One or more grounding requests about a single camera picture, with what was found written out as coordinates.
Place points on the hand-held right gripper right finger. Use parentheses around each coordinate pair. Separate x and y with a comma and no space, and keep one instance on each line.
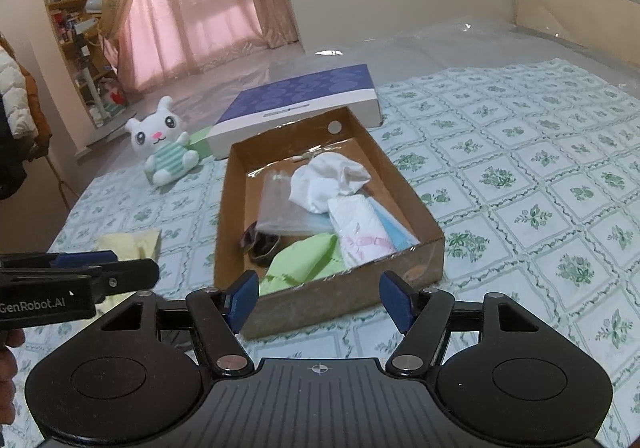
(395,300)

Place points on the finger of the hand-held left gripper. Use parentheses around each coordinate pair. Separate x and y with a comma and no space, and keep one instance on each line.
(85,258)
(130,273)

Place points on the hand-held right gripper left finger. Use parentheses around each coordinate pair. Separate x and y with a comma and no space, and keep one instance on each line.
(240,300)

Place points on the pale yellow towel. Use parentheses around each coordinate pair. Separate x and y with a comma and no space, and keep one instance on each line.
(132,243)

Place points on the dark brown scrunchie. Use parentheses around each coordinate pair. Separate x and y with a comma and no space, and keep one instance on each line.
(265,260)

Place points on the blue face mask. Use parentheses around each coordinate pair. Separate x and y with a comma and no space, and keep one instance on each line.
(397,230)

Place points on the green cleaning cloth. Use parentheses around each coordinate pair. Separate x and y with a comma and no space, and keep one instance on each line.
(300,260)

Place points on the brown cardboard box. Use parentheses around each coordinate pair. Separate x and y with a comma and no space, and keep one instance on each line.
(320,298)

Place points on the white pink-printed tissue packet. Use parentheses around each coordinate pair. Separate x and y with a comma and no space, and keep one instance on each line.
(357,228)

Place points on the clear plastic bag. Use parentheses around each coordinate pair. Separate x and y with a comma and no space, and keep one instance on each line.
(280,208)

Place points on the white cloth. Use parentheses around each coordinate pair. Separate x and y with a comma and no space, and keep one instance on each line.
(320,183)

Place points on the person's left hand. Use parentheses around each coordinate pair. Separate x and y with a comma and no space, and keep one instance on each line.
(9,378)

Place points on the green floral tablecloth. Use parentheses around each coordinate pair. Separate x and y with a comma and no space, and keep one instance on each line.
(500,228)

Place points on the white plush bunny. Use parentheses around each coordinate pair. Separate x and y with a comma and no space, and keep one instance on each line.
(160,133)

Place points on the green carton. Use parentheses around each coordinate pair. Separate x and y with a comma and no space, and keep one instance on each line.
(202,143)

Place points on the brown jacket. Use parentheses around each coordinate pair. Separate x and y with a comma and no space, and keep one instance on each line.
(39,103)

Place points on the red and white bag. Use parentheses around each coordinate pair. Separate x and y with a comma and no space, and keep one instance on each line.
(111,93)

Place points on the white puffer jacket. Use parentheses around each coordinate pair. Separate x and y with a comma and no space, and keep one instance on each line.
(12,93)

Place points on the blue and white flat box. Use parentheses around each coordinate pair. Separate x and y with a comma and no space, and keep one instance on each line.
(300,88)

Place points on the standing fan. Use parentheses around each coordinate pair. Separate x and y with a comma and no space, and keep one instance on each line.
(117,3)

